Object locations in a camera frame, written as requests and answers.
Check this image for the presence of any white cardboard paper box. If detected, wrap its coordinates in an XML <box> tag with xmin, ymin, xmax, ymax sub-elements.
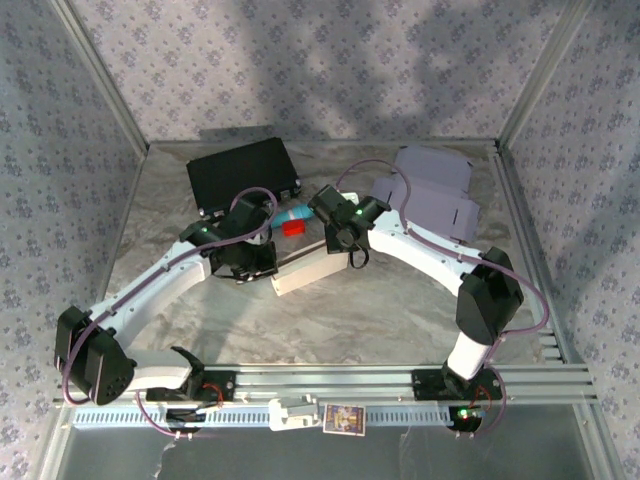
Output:
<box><xmin>269</xmin><ymin>238</ymin><xmax>352</xmax><ymax>297</ymax></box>

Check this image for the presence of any lavender cardboard paper box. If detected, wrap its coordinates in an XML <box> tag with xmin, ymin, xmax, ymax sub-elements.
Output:
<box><xmin>368</xmin><ymin>146</ymin><xmax>482</xmax><ymax>242</ymax></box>

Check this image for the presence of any teal flashlight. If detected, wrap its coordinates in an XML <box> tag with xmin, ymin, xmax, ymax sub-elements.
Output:
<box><xmin>271</xmin><ymin>203</ymin><xmax>315</xmax><ymax>232</ymax></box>

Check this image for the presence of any colourful picture card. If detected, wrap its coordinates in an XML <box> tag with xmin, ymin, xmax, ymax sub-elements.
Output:
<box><xmin>322</xmin><ymin>403</ymin><xmax>367</xmax><ymax>436</ymax></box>

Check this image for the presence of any black controller board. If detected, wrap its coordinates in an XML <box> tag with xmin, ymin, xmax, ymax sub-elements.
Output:
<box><xmin>164</xmin><ymin>407</ymin><xmax>209</xmax><ymax>434</ymax></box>
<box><xmin>447</xmin><ymin>405</ymin><xmax>484</xmax><ymax>432</ymax></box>

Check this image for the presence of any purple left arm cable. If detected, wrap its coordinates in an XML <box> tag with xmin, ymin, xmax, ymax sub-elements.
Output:
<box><xmin>53</xmin><ymin>186</ymin><xmax>279</xmax><ymax>441</ymax></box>

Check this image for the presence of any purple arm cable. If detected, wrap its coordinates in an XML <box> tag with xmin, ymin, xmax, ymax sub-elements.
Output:
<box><xmin>335</xmin><ymin>158</ymin><xmax>553</xmax><ymax>440</ymax></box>
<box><xmin>53</xmin><ymin>186</ymin><xmax>279</xmax><ymax>441</ymax></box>

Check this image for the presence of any black briefcase with chrome handle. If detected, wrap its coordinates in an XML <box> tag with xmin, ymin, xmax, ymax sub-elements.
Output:
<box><xmin>185</xmin><ymin>137</ymin><xmax>303</xmax><ymax>221</ymax></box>

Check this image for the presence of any aluminium frame side rail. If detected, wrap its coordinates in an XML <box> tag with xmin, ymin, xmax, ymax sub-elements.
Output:
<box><xmin>497</xmin><ymin>142</ymin><xmax>626</xmax><ymax>480</ymax></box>
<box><xmin>37</xmin><ymin>144</ymin><xmax>151</xmax><ymax>480</ymax></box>

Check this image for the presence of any aluminium front rail beam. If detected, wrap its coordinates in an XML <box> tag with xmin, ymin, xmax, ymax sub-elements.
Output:
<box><xmin>54</xmin><ymin>364</ymin><xmax>599</xmax><ymax>405</ymax></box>

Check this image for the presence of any white plastic bracket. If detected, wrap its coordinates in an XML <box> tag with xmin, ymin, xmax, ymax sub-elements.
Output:
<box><xmin>268</xmin><ymin>393</ymin><xmax>321</xmax><ymax>432</ymax></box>

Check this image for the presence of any slotted grey cable duct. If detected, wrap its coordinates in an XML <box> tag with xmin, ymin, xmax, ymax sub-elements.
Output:
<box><xmin>72</xmin><ymin>404</ymin><xmax>484</xmax><ymax>430</ymax></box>

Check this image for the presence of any aluminium frame post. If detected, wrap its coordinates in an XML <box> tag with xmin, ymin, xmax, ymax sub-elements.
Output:
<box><xmin>49</xmin><ymin>0</ymin><xmax>151</xmax><ymax>154</ymax></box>
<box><xmin>494</xmin><ymin>0</ymin><xmax>596</xmax><ymax>151</ymax></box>

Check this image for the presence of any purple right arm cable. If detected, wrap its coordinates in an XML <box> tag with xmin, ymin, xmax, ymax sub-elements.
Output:
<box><xmin>335</xmin><ymin>158</ymin><xmax>553</xmax><ymax>440</ymax></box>

